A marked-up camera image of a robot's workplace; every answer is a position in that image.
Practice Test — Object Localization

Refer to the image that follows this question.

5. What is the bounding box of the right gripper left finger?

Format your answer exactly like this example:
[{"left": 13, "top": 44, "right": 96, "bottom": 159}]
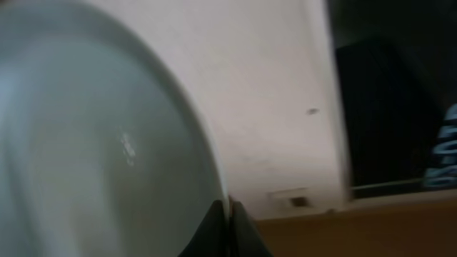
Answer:
[{"left": 179, "top": 200, "right": 228, "bottom": 257}]

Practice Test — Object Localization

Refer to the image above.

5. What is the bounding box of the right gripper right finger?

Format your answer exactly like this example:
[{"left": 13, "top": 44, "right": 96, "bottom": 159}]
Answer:
[{"left": 229, "top": 201, "right": 273, "bottom": 257}]

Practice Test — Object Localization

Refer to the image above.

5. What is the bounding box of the light blue plate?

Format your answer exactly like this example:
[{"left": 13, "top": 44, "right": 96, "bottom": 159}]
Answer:
[{"left": 1, "top": 2, "right": 228, "bottom": 256}]

